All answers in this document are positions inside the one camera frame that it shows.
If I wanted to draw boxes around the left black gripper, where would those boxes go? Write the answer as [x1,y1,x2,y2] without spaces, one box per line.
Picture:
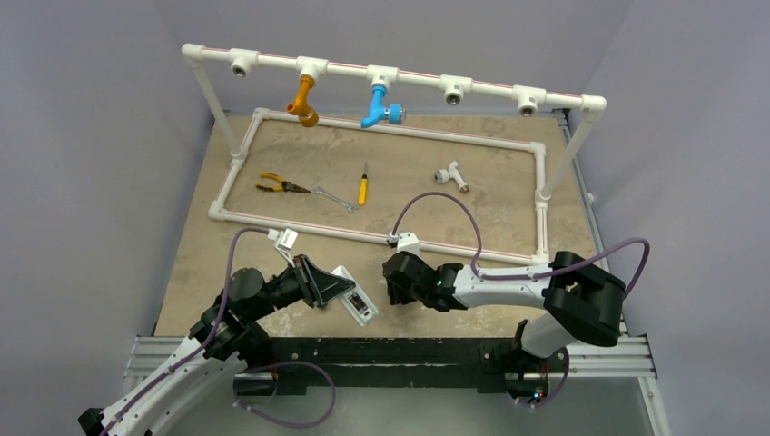
[246,253,354,322]

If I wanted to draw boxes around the white AC remote control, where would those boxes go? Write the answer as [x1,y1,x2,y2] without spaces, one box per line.
[331,265,380,327]

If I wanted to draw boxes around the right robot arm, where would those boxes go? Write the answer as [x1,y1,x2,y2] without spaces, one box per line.
[382,251,626,370]

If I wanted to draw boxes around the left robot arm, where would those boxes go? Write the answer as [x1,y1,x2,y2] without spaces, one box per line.
[78,254,357,435]

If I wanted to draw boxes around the small silver wrench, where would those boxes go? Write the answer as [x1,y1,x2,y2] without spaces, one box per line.
[314,186,358,213]

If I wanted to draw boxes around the white plastic faucet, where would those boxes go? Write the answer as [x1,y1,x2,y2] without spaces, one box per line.
[433,161,469,194]

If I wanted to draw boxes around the blue plastic faucet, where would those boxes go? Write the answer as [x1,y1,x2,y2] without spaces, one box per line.
[360,84,407,129]

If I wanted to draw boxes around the orange plastic faucet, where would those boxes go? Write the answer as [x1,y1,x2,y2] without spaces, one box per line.
[286,75,319,127]

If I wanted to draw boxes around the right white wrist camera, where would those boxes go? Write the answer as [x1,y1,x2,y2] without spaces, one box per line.
[386,232,420,256]

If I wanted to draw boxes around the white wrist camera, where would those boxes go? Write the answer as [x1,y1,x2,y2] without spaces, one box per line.
[386,232,420,256]
[267,228,299,267]

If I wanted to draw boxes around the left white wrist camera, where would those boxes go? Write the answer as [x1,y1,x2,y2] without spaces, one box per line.
[267,228,299,267]

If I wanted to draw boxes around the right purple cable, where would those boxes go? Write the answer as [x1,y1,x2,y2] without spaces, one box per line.
[390,192,651,411]

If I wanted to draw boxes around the purple cable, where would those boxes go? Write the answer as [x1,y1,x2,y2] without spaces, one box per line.
[390,192,651,411]
[99,227,337,436]

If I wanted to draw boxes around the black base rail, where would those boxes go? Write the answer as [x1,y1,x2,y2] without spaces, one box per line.
[233,338,568,403]

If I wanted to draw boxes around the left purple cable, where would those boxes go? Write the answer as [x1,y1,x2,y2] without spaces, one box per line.
[99,227,337,436]

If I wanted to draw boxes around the yellow handled screwdriver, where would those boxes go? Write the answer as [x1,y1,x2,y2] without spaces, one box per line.
[358,163,369,206]

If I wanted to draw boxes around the yellow handled pliers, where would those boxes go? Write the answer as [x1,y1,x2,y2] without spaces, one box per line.
[254,172,311,193]

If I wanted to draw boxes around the aluminium table frame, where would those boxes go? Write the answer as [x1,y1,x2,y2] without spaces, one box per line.
[123,108,672,436]

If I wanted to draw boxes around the white PVC pipe frame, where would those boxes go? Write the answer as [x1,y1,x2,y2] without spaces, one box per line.
[181,44,607,265]

